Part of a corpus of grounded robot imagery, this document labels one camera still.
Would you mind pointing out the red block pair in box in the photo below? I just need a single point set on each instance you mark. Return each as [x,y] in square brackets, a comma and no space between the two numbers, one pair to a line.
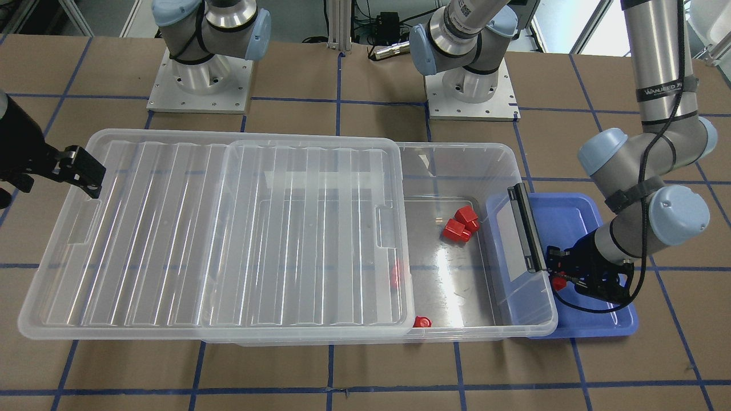
[463,226]

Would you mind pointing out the clear plastic box lid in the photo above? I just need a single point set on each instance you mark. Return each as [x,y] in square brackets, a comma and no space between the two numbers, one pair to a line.
[133,263]

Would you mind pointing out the clear plastic storage box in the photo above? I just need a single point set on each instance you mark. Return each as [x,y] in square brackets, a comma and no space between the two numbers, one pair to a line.
[457,257]

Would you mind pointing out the red block under lid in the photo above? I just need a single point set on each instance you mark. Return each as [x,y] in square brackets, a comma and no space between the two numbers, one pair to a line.
[395,275]

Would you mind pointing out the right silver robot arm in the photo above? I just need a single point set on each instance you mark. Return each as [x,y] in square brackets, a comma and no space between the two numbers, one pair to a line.
[211,46]

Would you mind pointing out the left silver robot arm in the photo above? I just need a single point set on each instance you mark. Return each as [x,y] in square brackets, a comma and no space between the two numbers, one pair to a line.
[470,39]

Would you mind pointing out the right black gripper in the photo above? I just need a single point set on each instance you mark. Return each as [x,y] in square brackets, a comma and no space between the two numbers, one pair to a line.
[20,151]

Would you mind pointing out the blue plastic tray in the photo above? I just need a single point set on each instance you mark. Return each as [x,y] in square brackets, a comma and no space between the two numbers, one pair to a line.
[548,281]

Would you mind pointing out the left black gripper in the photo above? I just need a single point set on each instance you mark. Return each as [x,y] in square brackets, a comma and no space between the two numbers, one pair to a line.
[587,253]

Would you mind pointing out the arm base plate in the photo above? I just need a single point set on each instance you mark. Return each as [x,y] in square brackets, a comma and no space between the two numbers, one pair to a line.
[461,95]
[220,86]

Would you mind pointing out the black box latch handle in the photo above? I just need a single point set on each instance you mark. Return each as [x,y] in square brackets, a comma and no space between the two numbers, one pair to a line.
[530,244]

